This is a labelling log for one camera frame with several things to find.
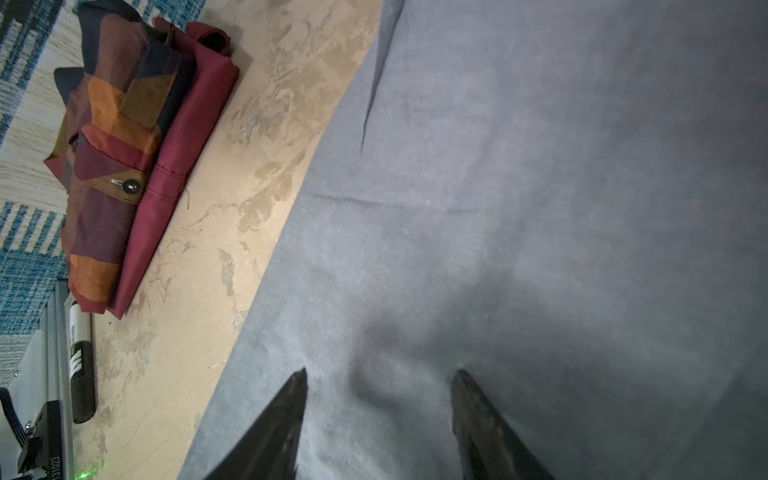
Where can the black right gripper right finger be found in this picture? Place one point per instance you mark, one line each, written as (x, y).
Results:
(488, 447)

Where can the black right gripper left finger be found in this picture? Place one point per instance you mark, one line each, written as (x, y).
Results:
(268, 449)

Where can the grey long sleeve shirt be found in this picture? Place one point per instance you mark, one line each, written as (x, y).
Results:
(567, 199)

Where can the black marker pen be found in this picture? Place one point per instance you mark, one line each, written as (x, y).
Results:
(81, 365)

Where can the maroon folded shirt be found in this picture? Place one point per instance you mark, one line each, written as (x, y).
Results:
(212, 85)

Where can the multicolour patchwork folded shirt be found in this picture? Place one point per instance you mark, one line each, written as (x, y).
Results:
(120, 105)

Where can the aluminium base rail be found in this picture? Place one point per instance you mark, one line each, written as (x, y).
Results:
(42, 374)

